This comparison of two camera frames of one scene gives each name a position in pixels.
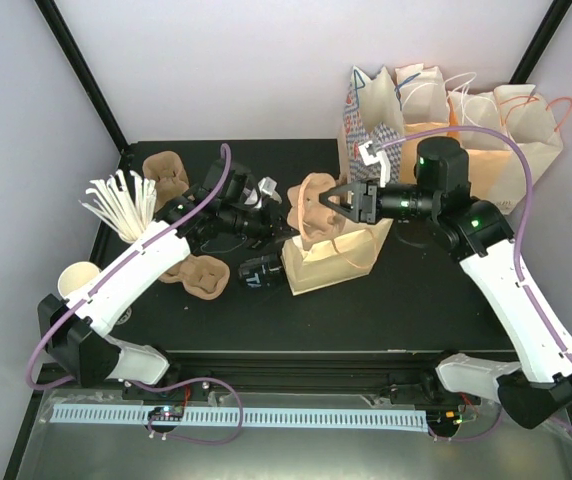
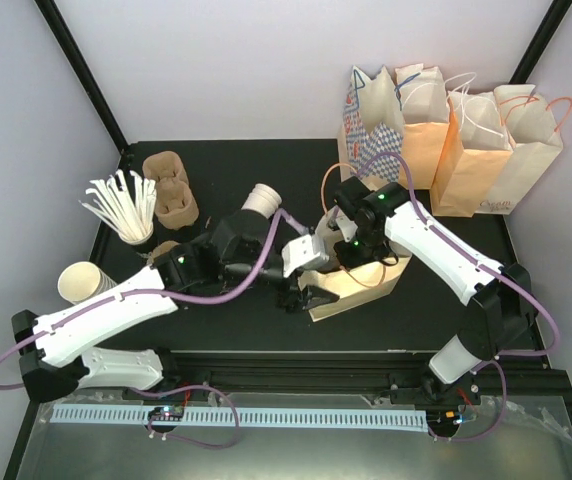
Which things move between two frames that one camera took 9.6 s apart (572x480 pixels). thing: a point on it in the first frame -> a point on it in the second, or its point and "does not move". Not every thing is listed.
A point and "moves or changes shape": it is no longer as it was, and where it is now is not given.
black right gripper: (365, 207) -> (348, 260)
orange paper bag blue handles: (425, 110) does not move
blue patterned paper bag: (372, 112) does not move
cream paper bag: (347, 255) moves or changes shape
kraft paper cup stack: (76, 276) does not move
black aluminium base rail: (376, 374) does not move
